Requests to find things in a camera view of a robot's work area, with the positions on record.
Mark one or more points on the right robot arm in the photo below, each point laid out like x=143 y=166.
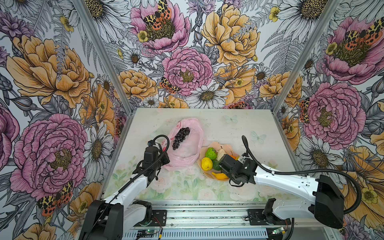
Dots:
x=317 y=198

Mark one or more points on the green circuit board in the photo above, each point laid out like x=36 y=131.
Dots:
x=278 y=231
x=145 y=234

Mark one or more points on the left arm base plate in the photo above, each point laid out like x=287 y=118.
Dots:
x=158 y=218

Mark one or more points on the right aluminium frame post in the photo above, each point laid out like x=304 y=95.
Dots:
x=322 y=24

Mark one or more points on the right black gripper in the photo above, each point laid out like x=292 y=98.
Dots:
x=235 y=182

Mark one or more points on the yellow banana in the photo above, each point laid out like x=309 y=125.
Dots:
x=220 y=176

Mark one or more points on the right green circuit board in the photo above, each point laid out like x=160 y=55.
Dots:
x=278 y=231

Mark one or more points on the aluminium frame post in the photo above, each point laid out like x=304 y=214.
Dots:
x=322 y=24
x=95 y=37

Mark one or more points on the bright green lime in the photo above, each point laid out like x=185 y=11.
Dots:
x=211 y=154

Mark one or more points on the dark green avocado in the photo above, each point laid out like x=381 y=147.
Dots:
x=216 y=165

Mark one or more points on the pink plastic bag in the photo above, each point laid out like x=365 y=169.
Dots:
x=188 y=150

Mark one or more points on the dark purple grape bunch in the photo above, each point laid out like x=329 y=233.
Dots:
x=180 y=137

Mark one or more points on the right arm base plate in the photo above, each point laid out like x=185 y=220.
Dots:
x=256 y=217

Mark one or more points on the left green circuit board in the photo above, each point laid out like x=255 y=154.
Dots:
x=145 y=234

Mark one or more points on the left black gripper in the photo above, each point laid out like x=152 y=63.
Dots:
x=166 y=161

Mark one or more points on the aluminium mounting rail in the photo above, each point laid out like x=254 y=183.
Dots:
x=205 y=215

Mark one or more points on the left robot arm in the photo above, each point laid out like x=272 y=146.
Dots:
x=107 y=219

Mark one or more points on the left aluminium frame post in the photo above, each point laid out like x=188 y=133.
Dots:
x=95 y=37

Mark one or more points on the cream garlic bulb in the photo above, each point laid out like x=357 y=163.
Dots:
x=220 y=154

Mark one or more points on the white vented cable duct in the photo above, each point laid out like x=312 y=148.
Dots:
x=215 y=234

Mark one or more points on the pink scalloped plate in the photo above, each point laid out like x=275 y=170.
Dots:
x=217 y=146

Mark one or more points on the yellow lemon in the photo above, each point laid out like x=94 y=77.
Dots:
x=206 y=164

